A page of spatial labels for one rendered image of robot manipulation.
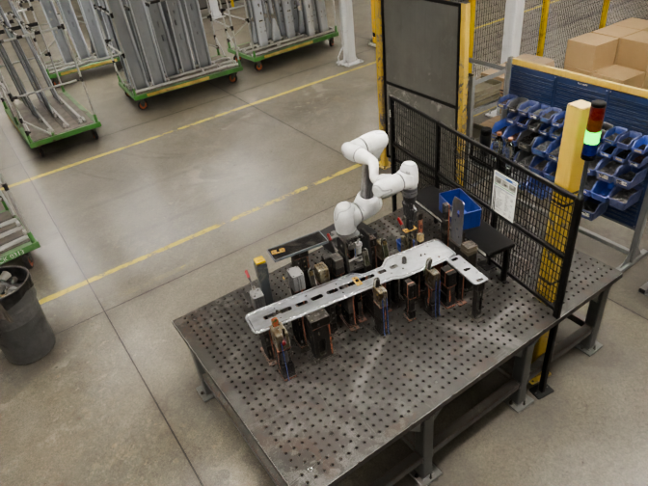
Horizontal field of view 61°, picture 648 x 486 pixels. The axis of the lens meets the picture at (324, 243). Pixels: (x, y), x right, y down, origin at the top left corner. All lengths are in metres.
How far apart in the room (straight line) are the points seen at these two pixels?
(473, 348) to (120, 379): 2.69
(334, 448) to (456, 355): 0.92
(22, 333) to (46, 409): 0.65
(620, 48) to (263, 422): 6.04
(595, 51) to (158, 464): 6.11
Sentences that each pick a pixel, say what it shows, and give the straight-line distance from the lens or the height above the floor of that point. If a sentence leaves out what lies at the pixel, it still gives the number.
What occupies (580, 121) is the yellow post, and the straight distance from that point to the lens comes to 3.10.
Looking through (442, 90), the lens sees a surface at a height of 1.17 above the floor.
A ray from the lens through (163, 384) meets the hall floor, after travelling 4.48.
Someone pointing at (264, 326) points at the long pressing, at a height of 1.00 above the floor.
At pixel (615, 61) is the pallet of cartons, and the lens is 7.69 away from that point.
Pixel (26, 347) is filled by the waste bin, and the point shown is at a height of 0.18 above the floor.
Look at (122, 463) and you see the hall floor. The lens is 4.16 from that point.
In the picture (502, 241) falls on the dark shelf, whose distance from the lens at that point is 3.69.
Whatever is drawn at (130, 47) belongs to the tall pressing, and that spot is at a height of 0.93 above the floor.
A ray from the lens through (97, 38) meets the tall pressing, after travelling 11.98.
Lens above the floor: 3.17
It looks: 36 degrees down
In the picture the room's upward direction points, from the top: 7 degrees counter-clockwise
